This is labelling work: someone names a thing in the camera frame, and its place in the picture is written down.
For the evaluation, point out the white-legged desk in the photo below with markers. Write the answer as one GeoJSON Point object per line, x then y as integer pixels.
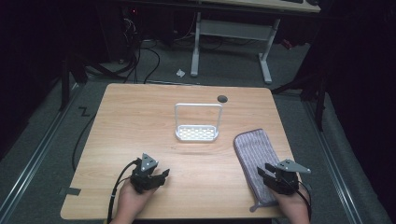
{"type": "Point", "coordinates": [233, 29]}

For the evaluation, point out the black metal stand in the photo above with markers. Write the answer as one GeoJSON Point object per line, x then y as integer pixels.
{"type": "Point", "coordinates": [65, 84]}
{"type": "Point", "coordinates": [320, 99]}

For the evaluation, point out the metal floor rail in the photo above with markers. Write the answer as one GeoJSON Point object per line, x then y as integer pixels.
{"type": "Point", "coordinates": [333, 165]}
{"type": "Point", "coordinates": [37, 152]}

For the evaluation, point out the black table grommet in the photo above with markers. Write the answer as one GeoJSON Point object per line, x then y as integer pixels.
{"type": "Point", "coordinates": [222, 99]}

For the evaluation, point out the white paper scrap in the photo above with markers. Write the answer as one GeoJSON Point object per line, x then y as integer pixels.
{"type": "Point", "coordinates": [180, 73]}

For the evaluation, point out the black tape mark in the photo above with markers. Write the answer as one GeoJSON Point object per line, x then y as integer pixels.
{"type": "Point", "coordinates": [84, 111]}

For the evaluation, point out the person's left hand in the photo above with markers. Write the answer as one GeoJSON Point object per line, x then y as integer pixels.
{"type": "Point", "coordinates": [130, 202]}

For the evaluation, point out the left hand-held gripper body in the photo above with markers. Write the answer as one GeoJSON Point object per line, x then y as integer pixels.
{"type": "Point", "coordinates": [144, 177]}

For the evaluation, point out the dark computer tower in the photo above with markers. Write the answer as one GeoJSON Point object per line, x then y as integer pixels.
{"type": "Point", "coordinates": [116, 34]}

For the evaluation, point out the person's right hand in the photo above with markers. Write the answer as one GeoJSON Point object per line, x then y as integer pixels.
{"type": "Point", "coordinates": [294, 207]}

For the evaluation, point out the grey tape strip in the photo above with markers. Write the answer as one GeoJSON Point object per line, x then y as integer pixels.
{"type": "Point", "coordinates": [71, 191]}

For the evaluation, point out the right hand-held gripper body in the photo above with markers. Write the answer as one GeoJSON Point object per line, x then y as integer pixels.
{"type": "Point", "coordinates": [285, 180]}

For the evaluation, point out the purple striped cloth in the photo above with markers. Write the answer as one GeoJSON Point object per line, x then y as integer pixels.
{"type": "Point", "coordinates": [253, 155]}

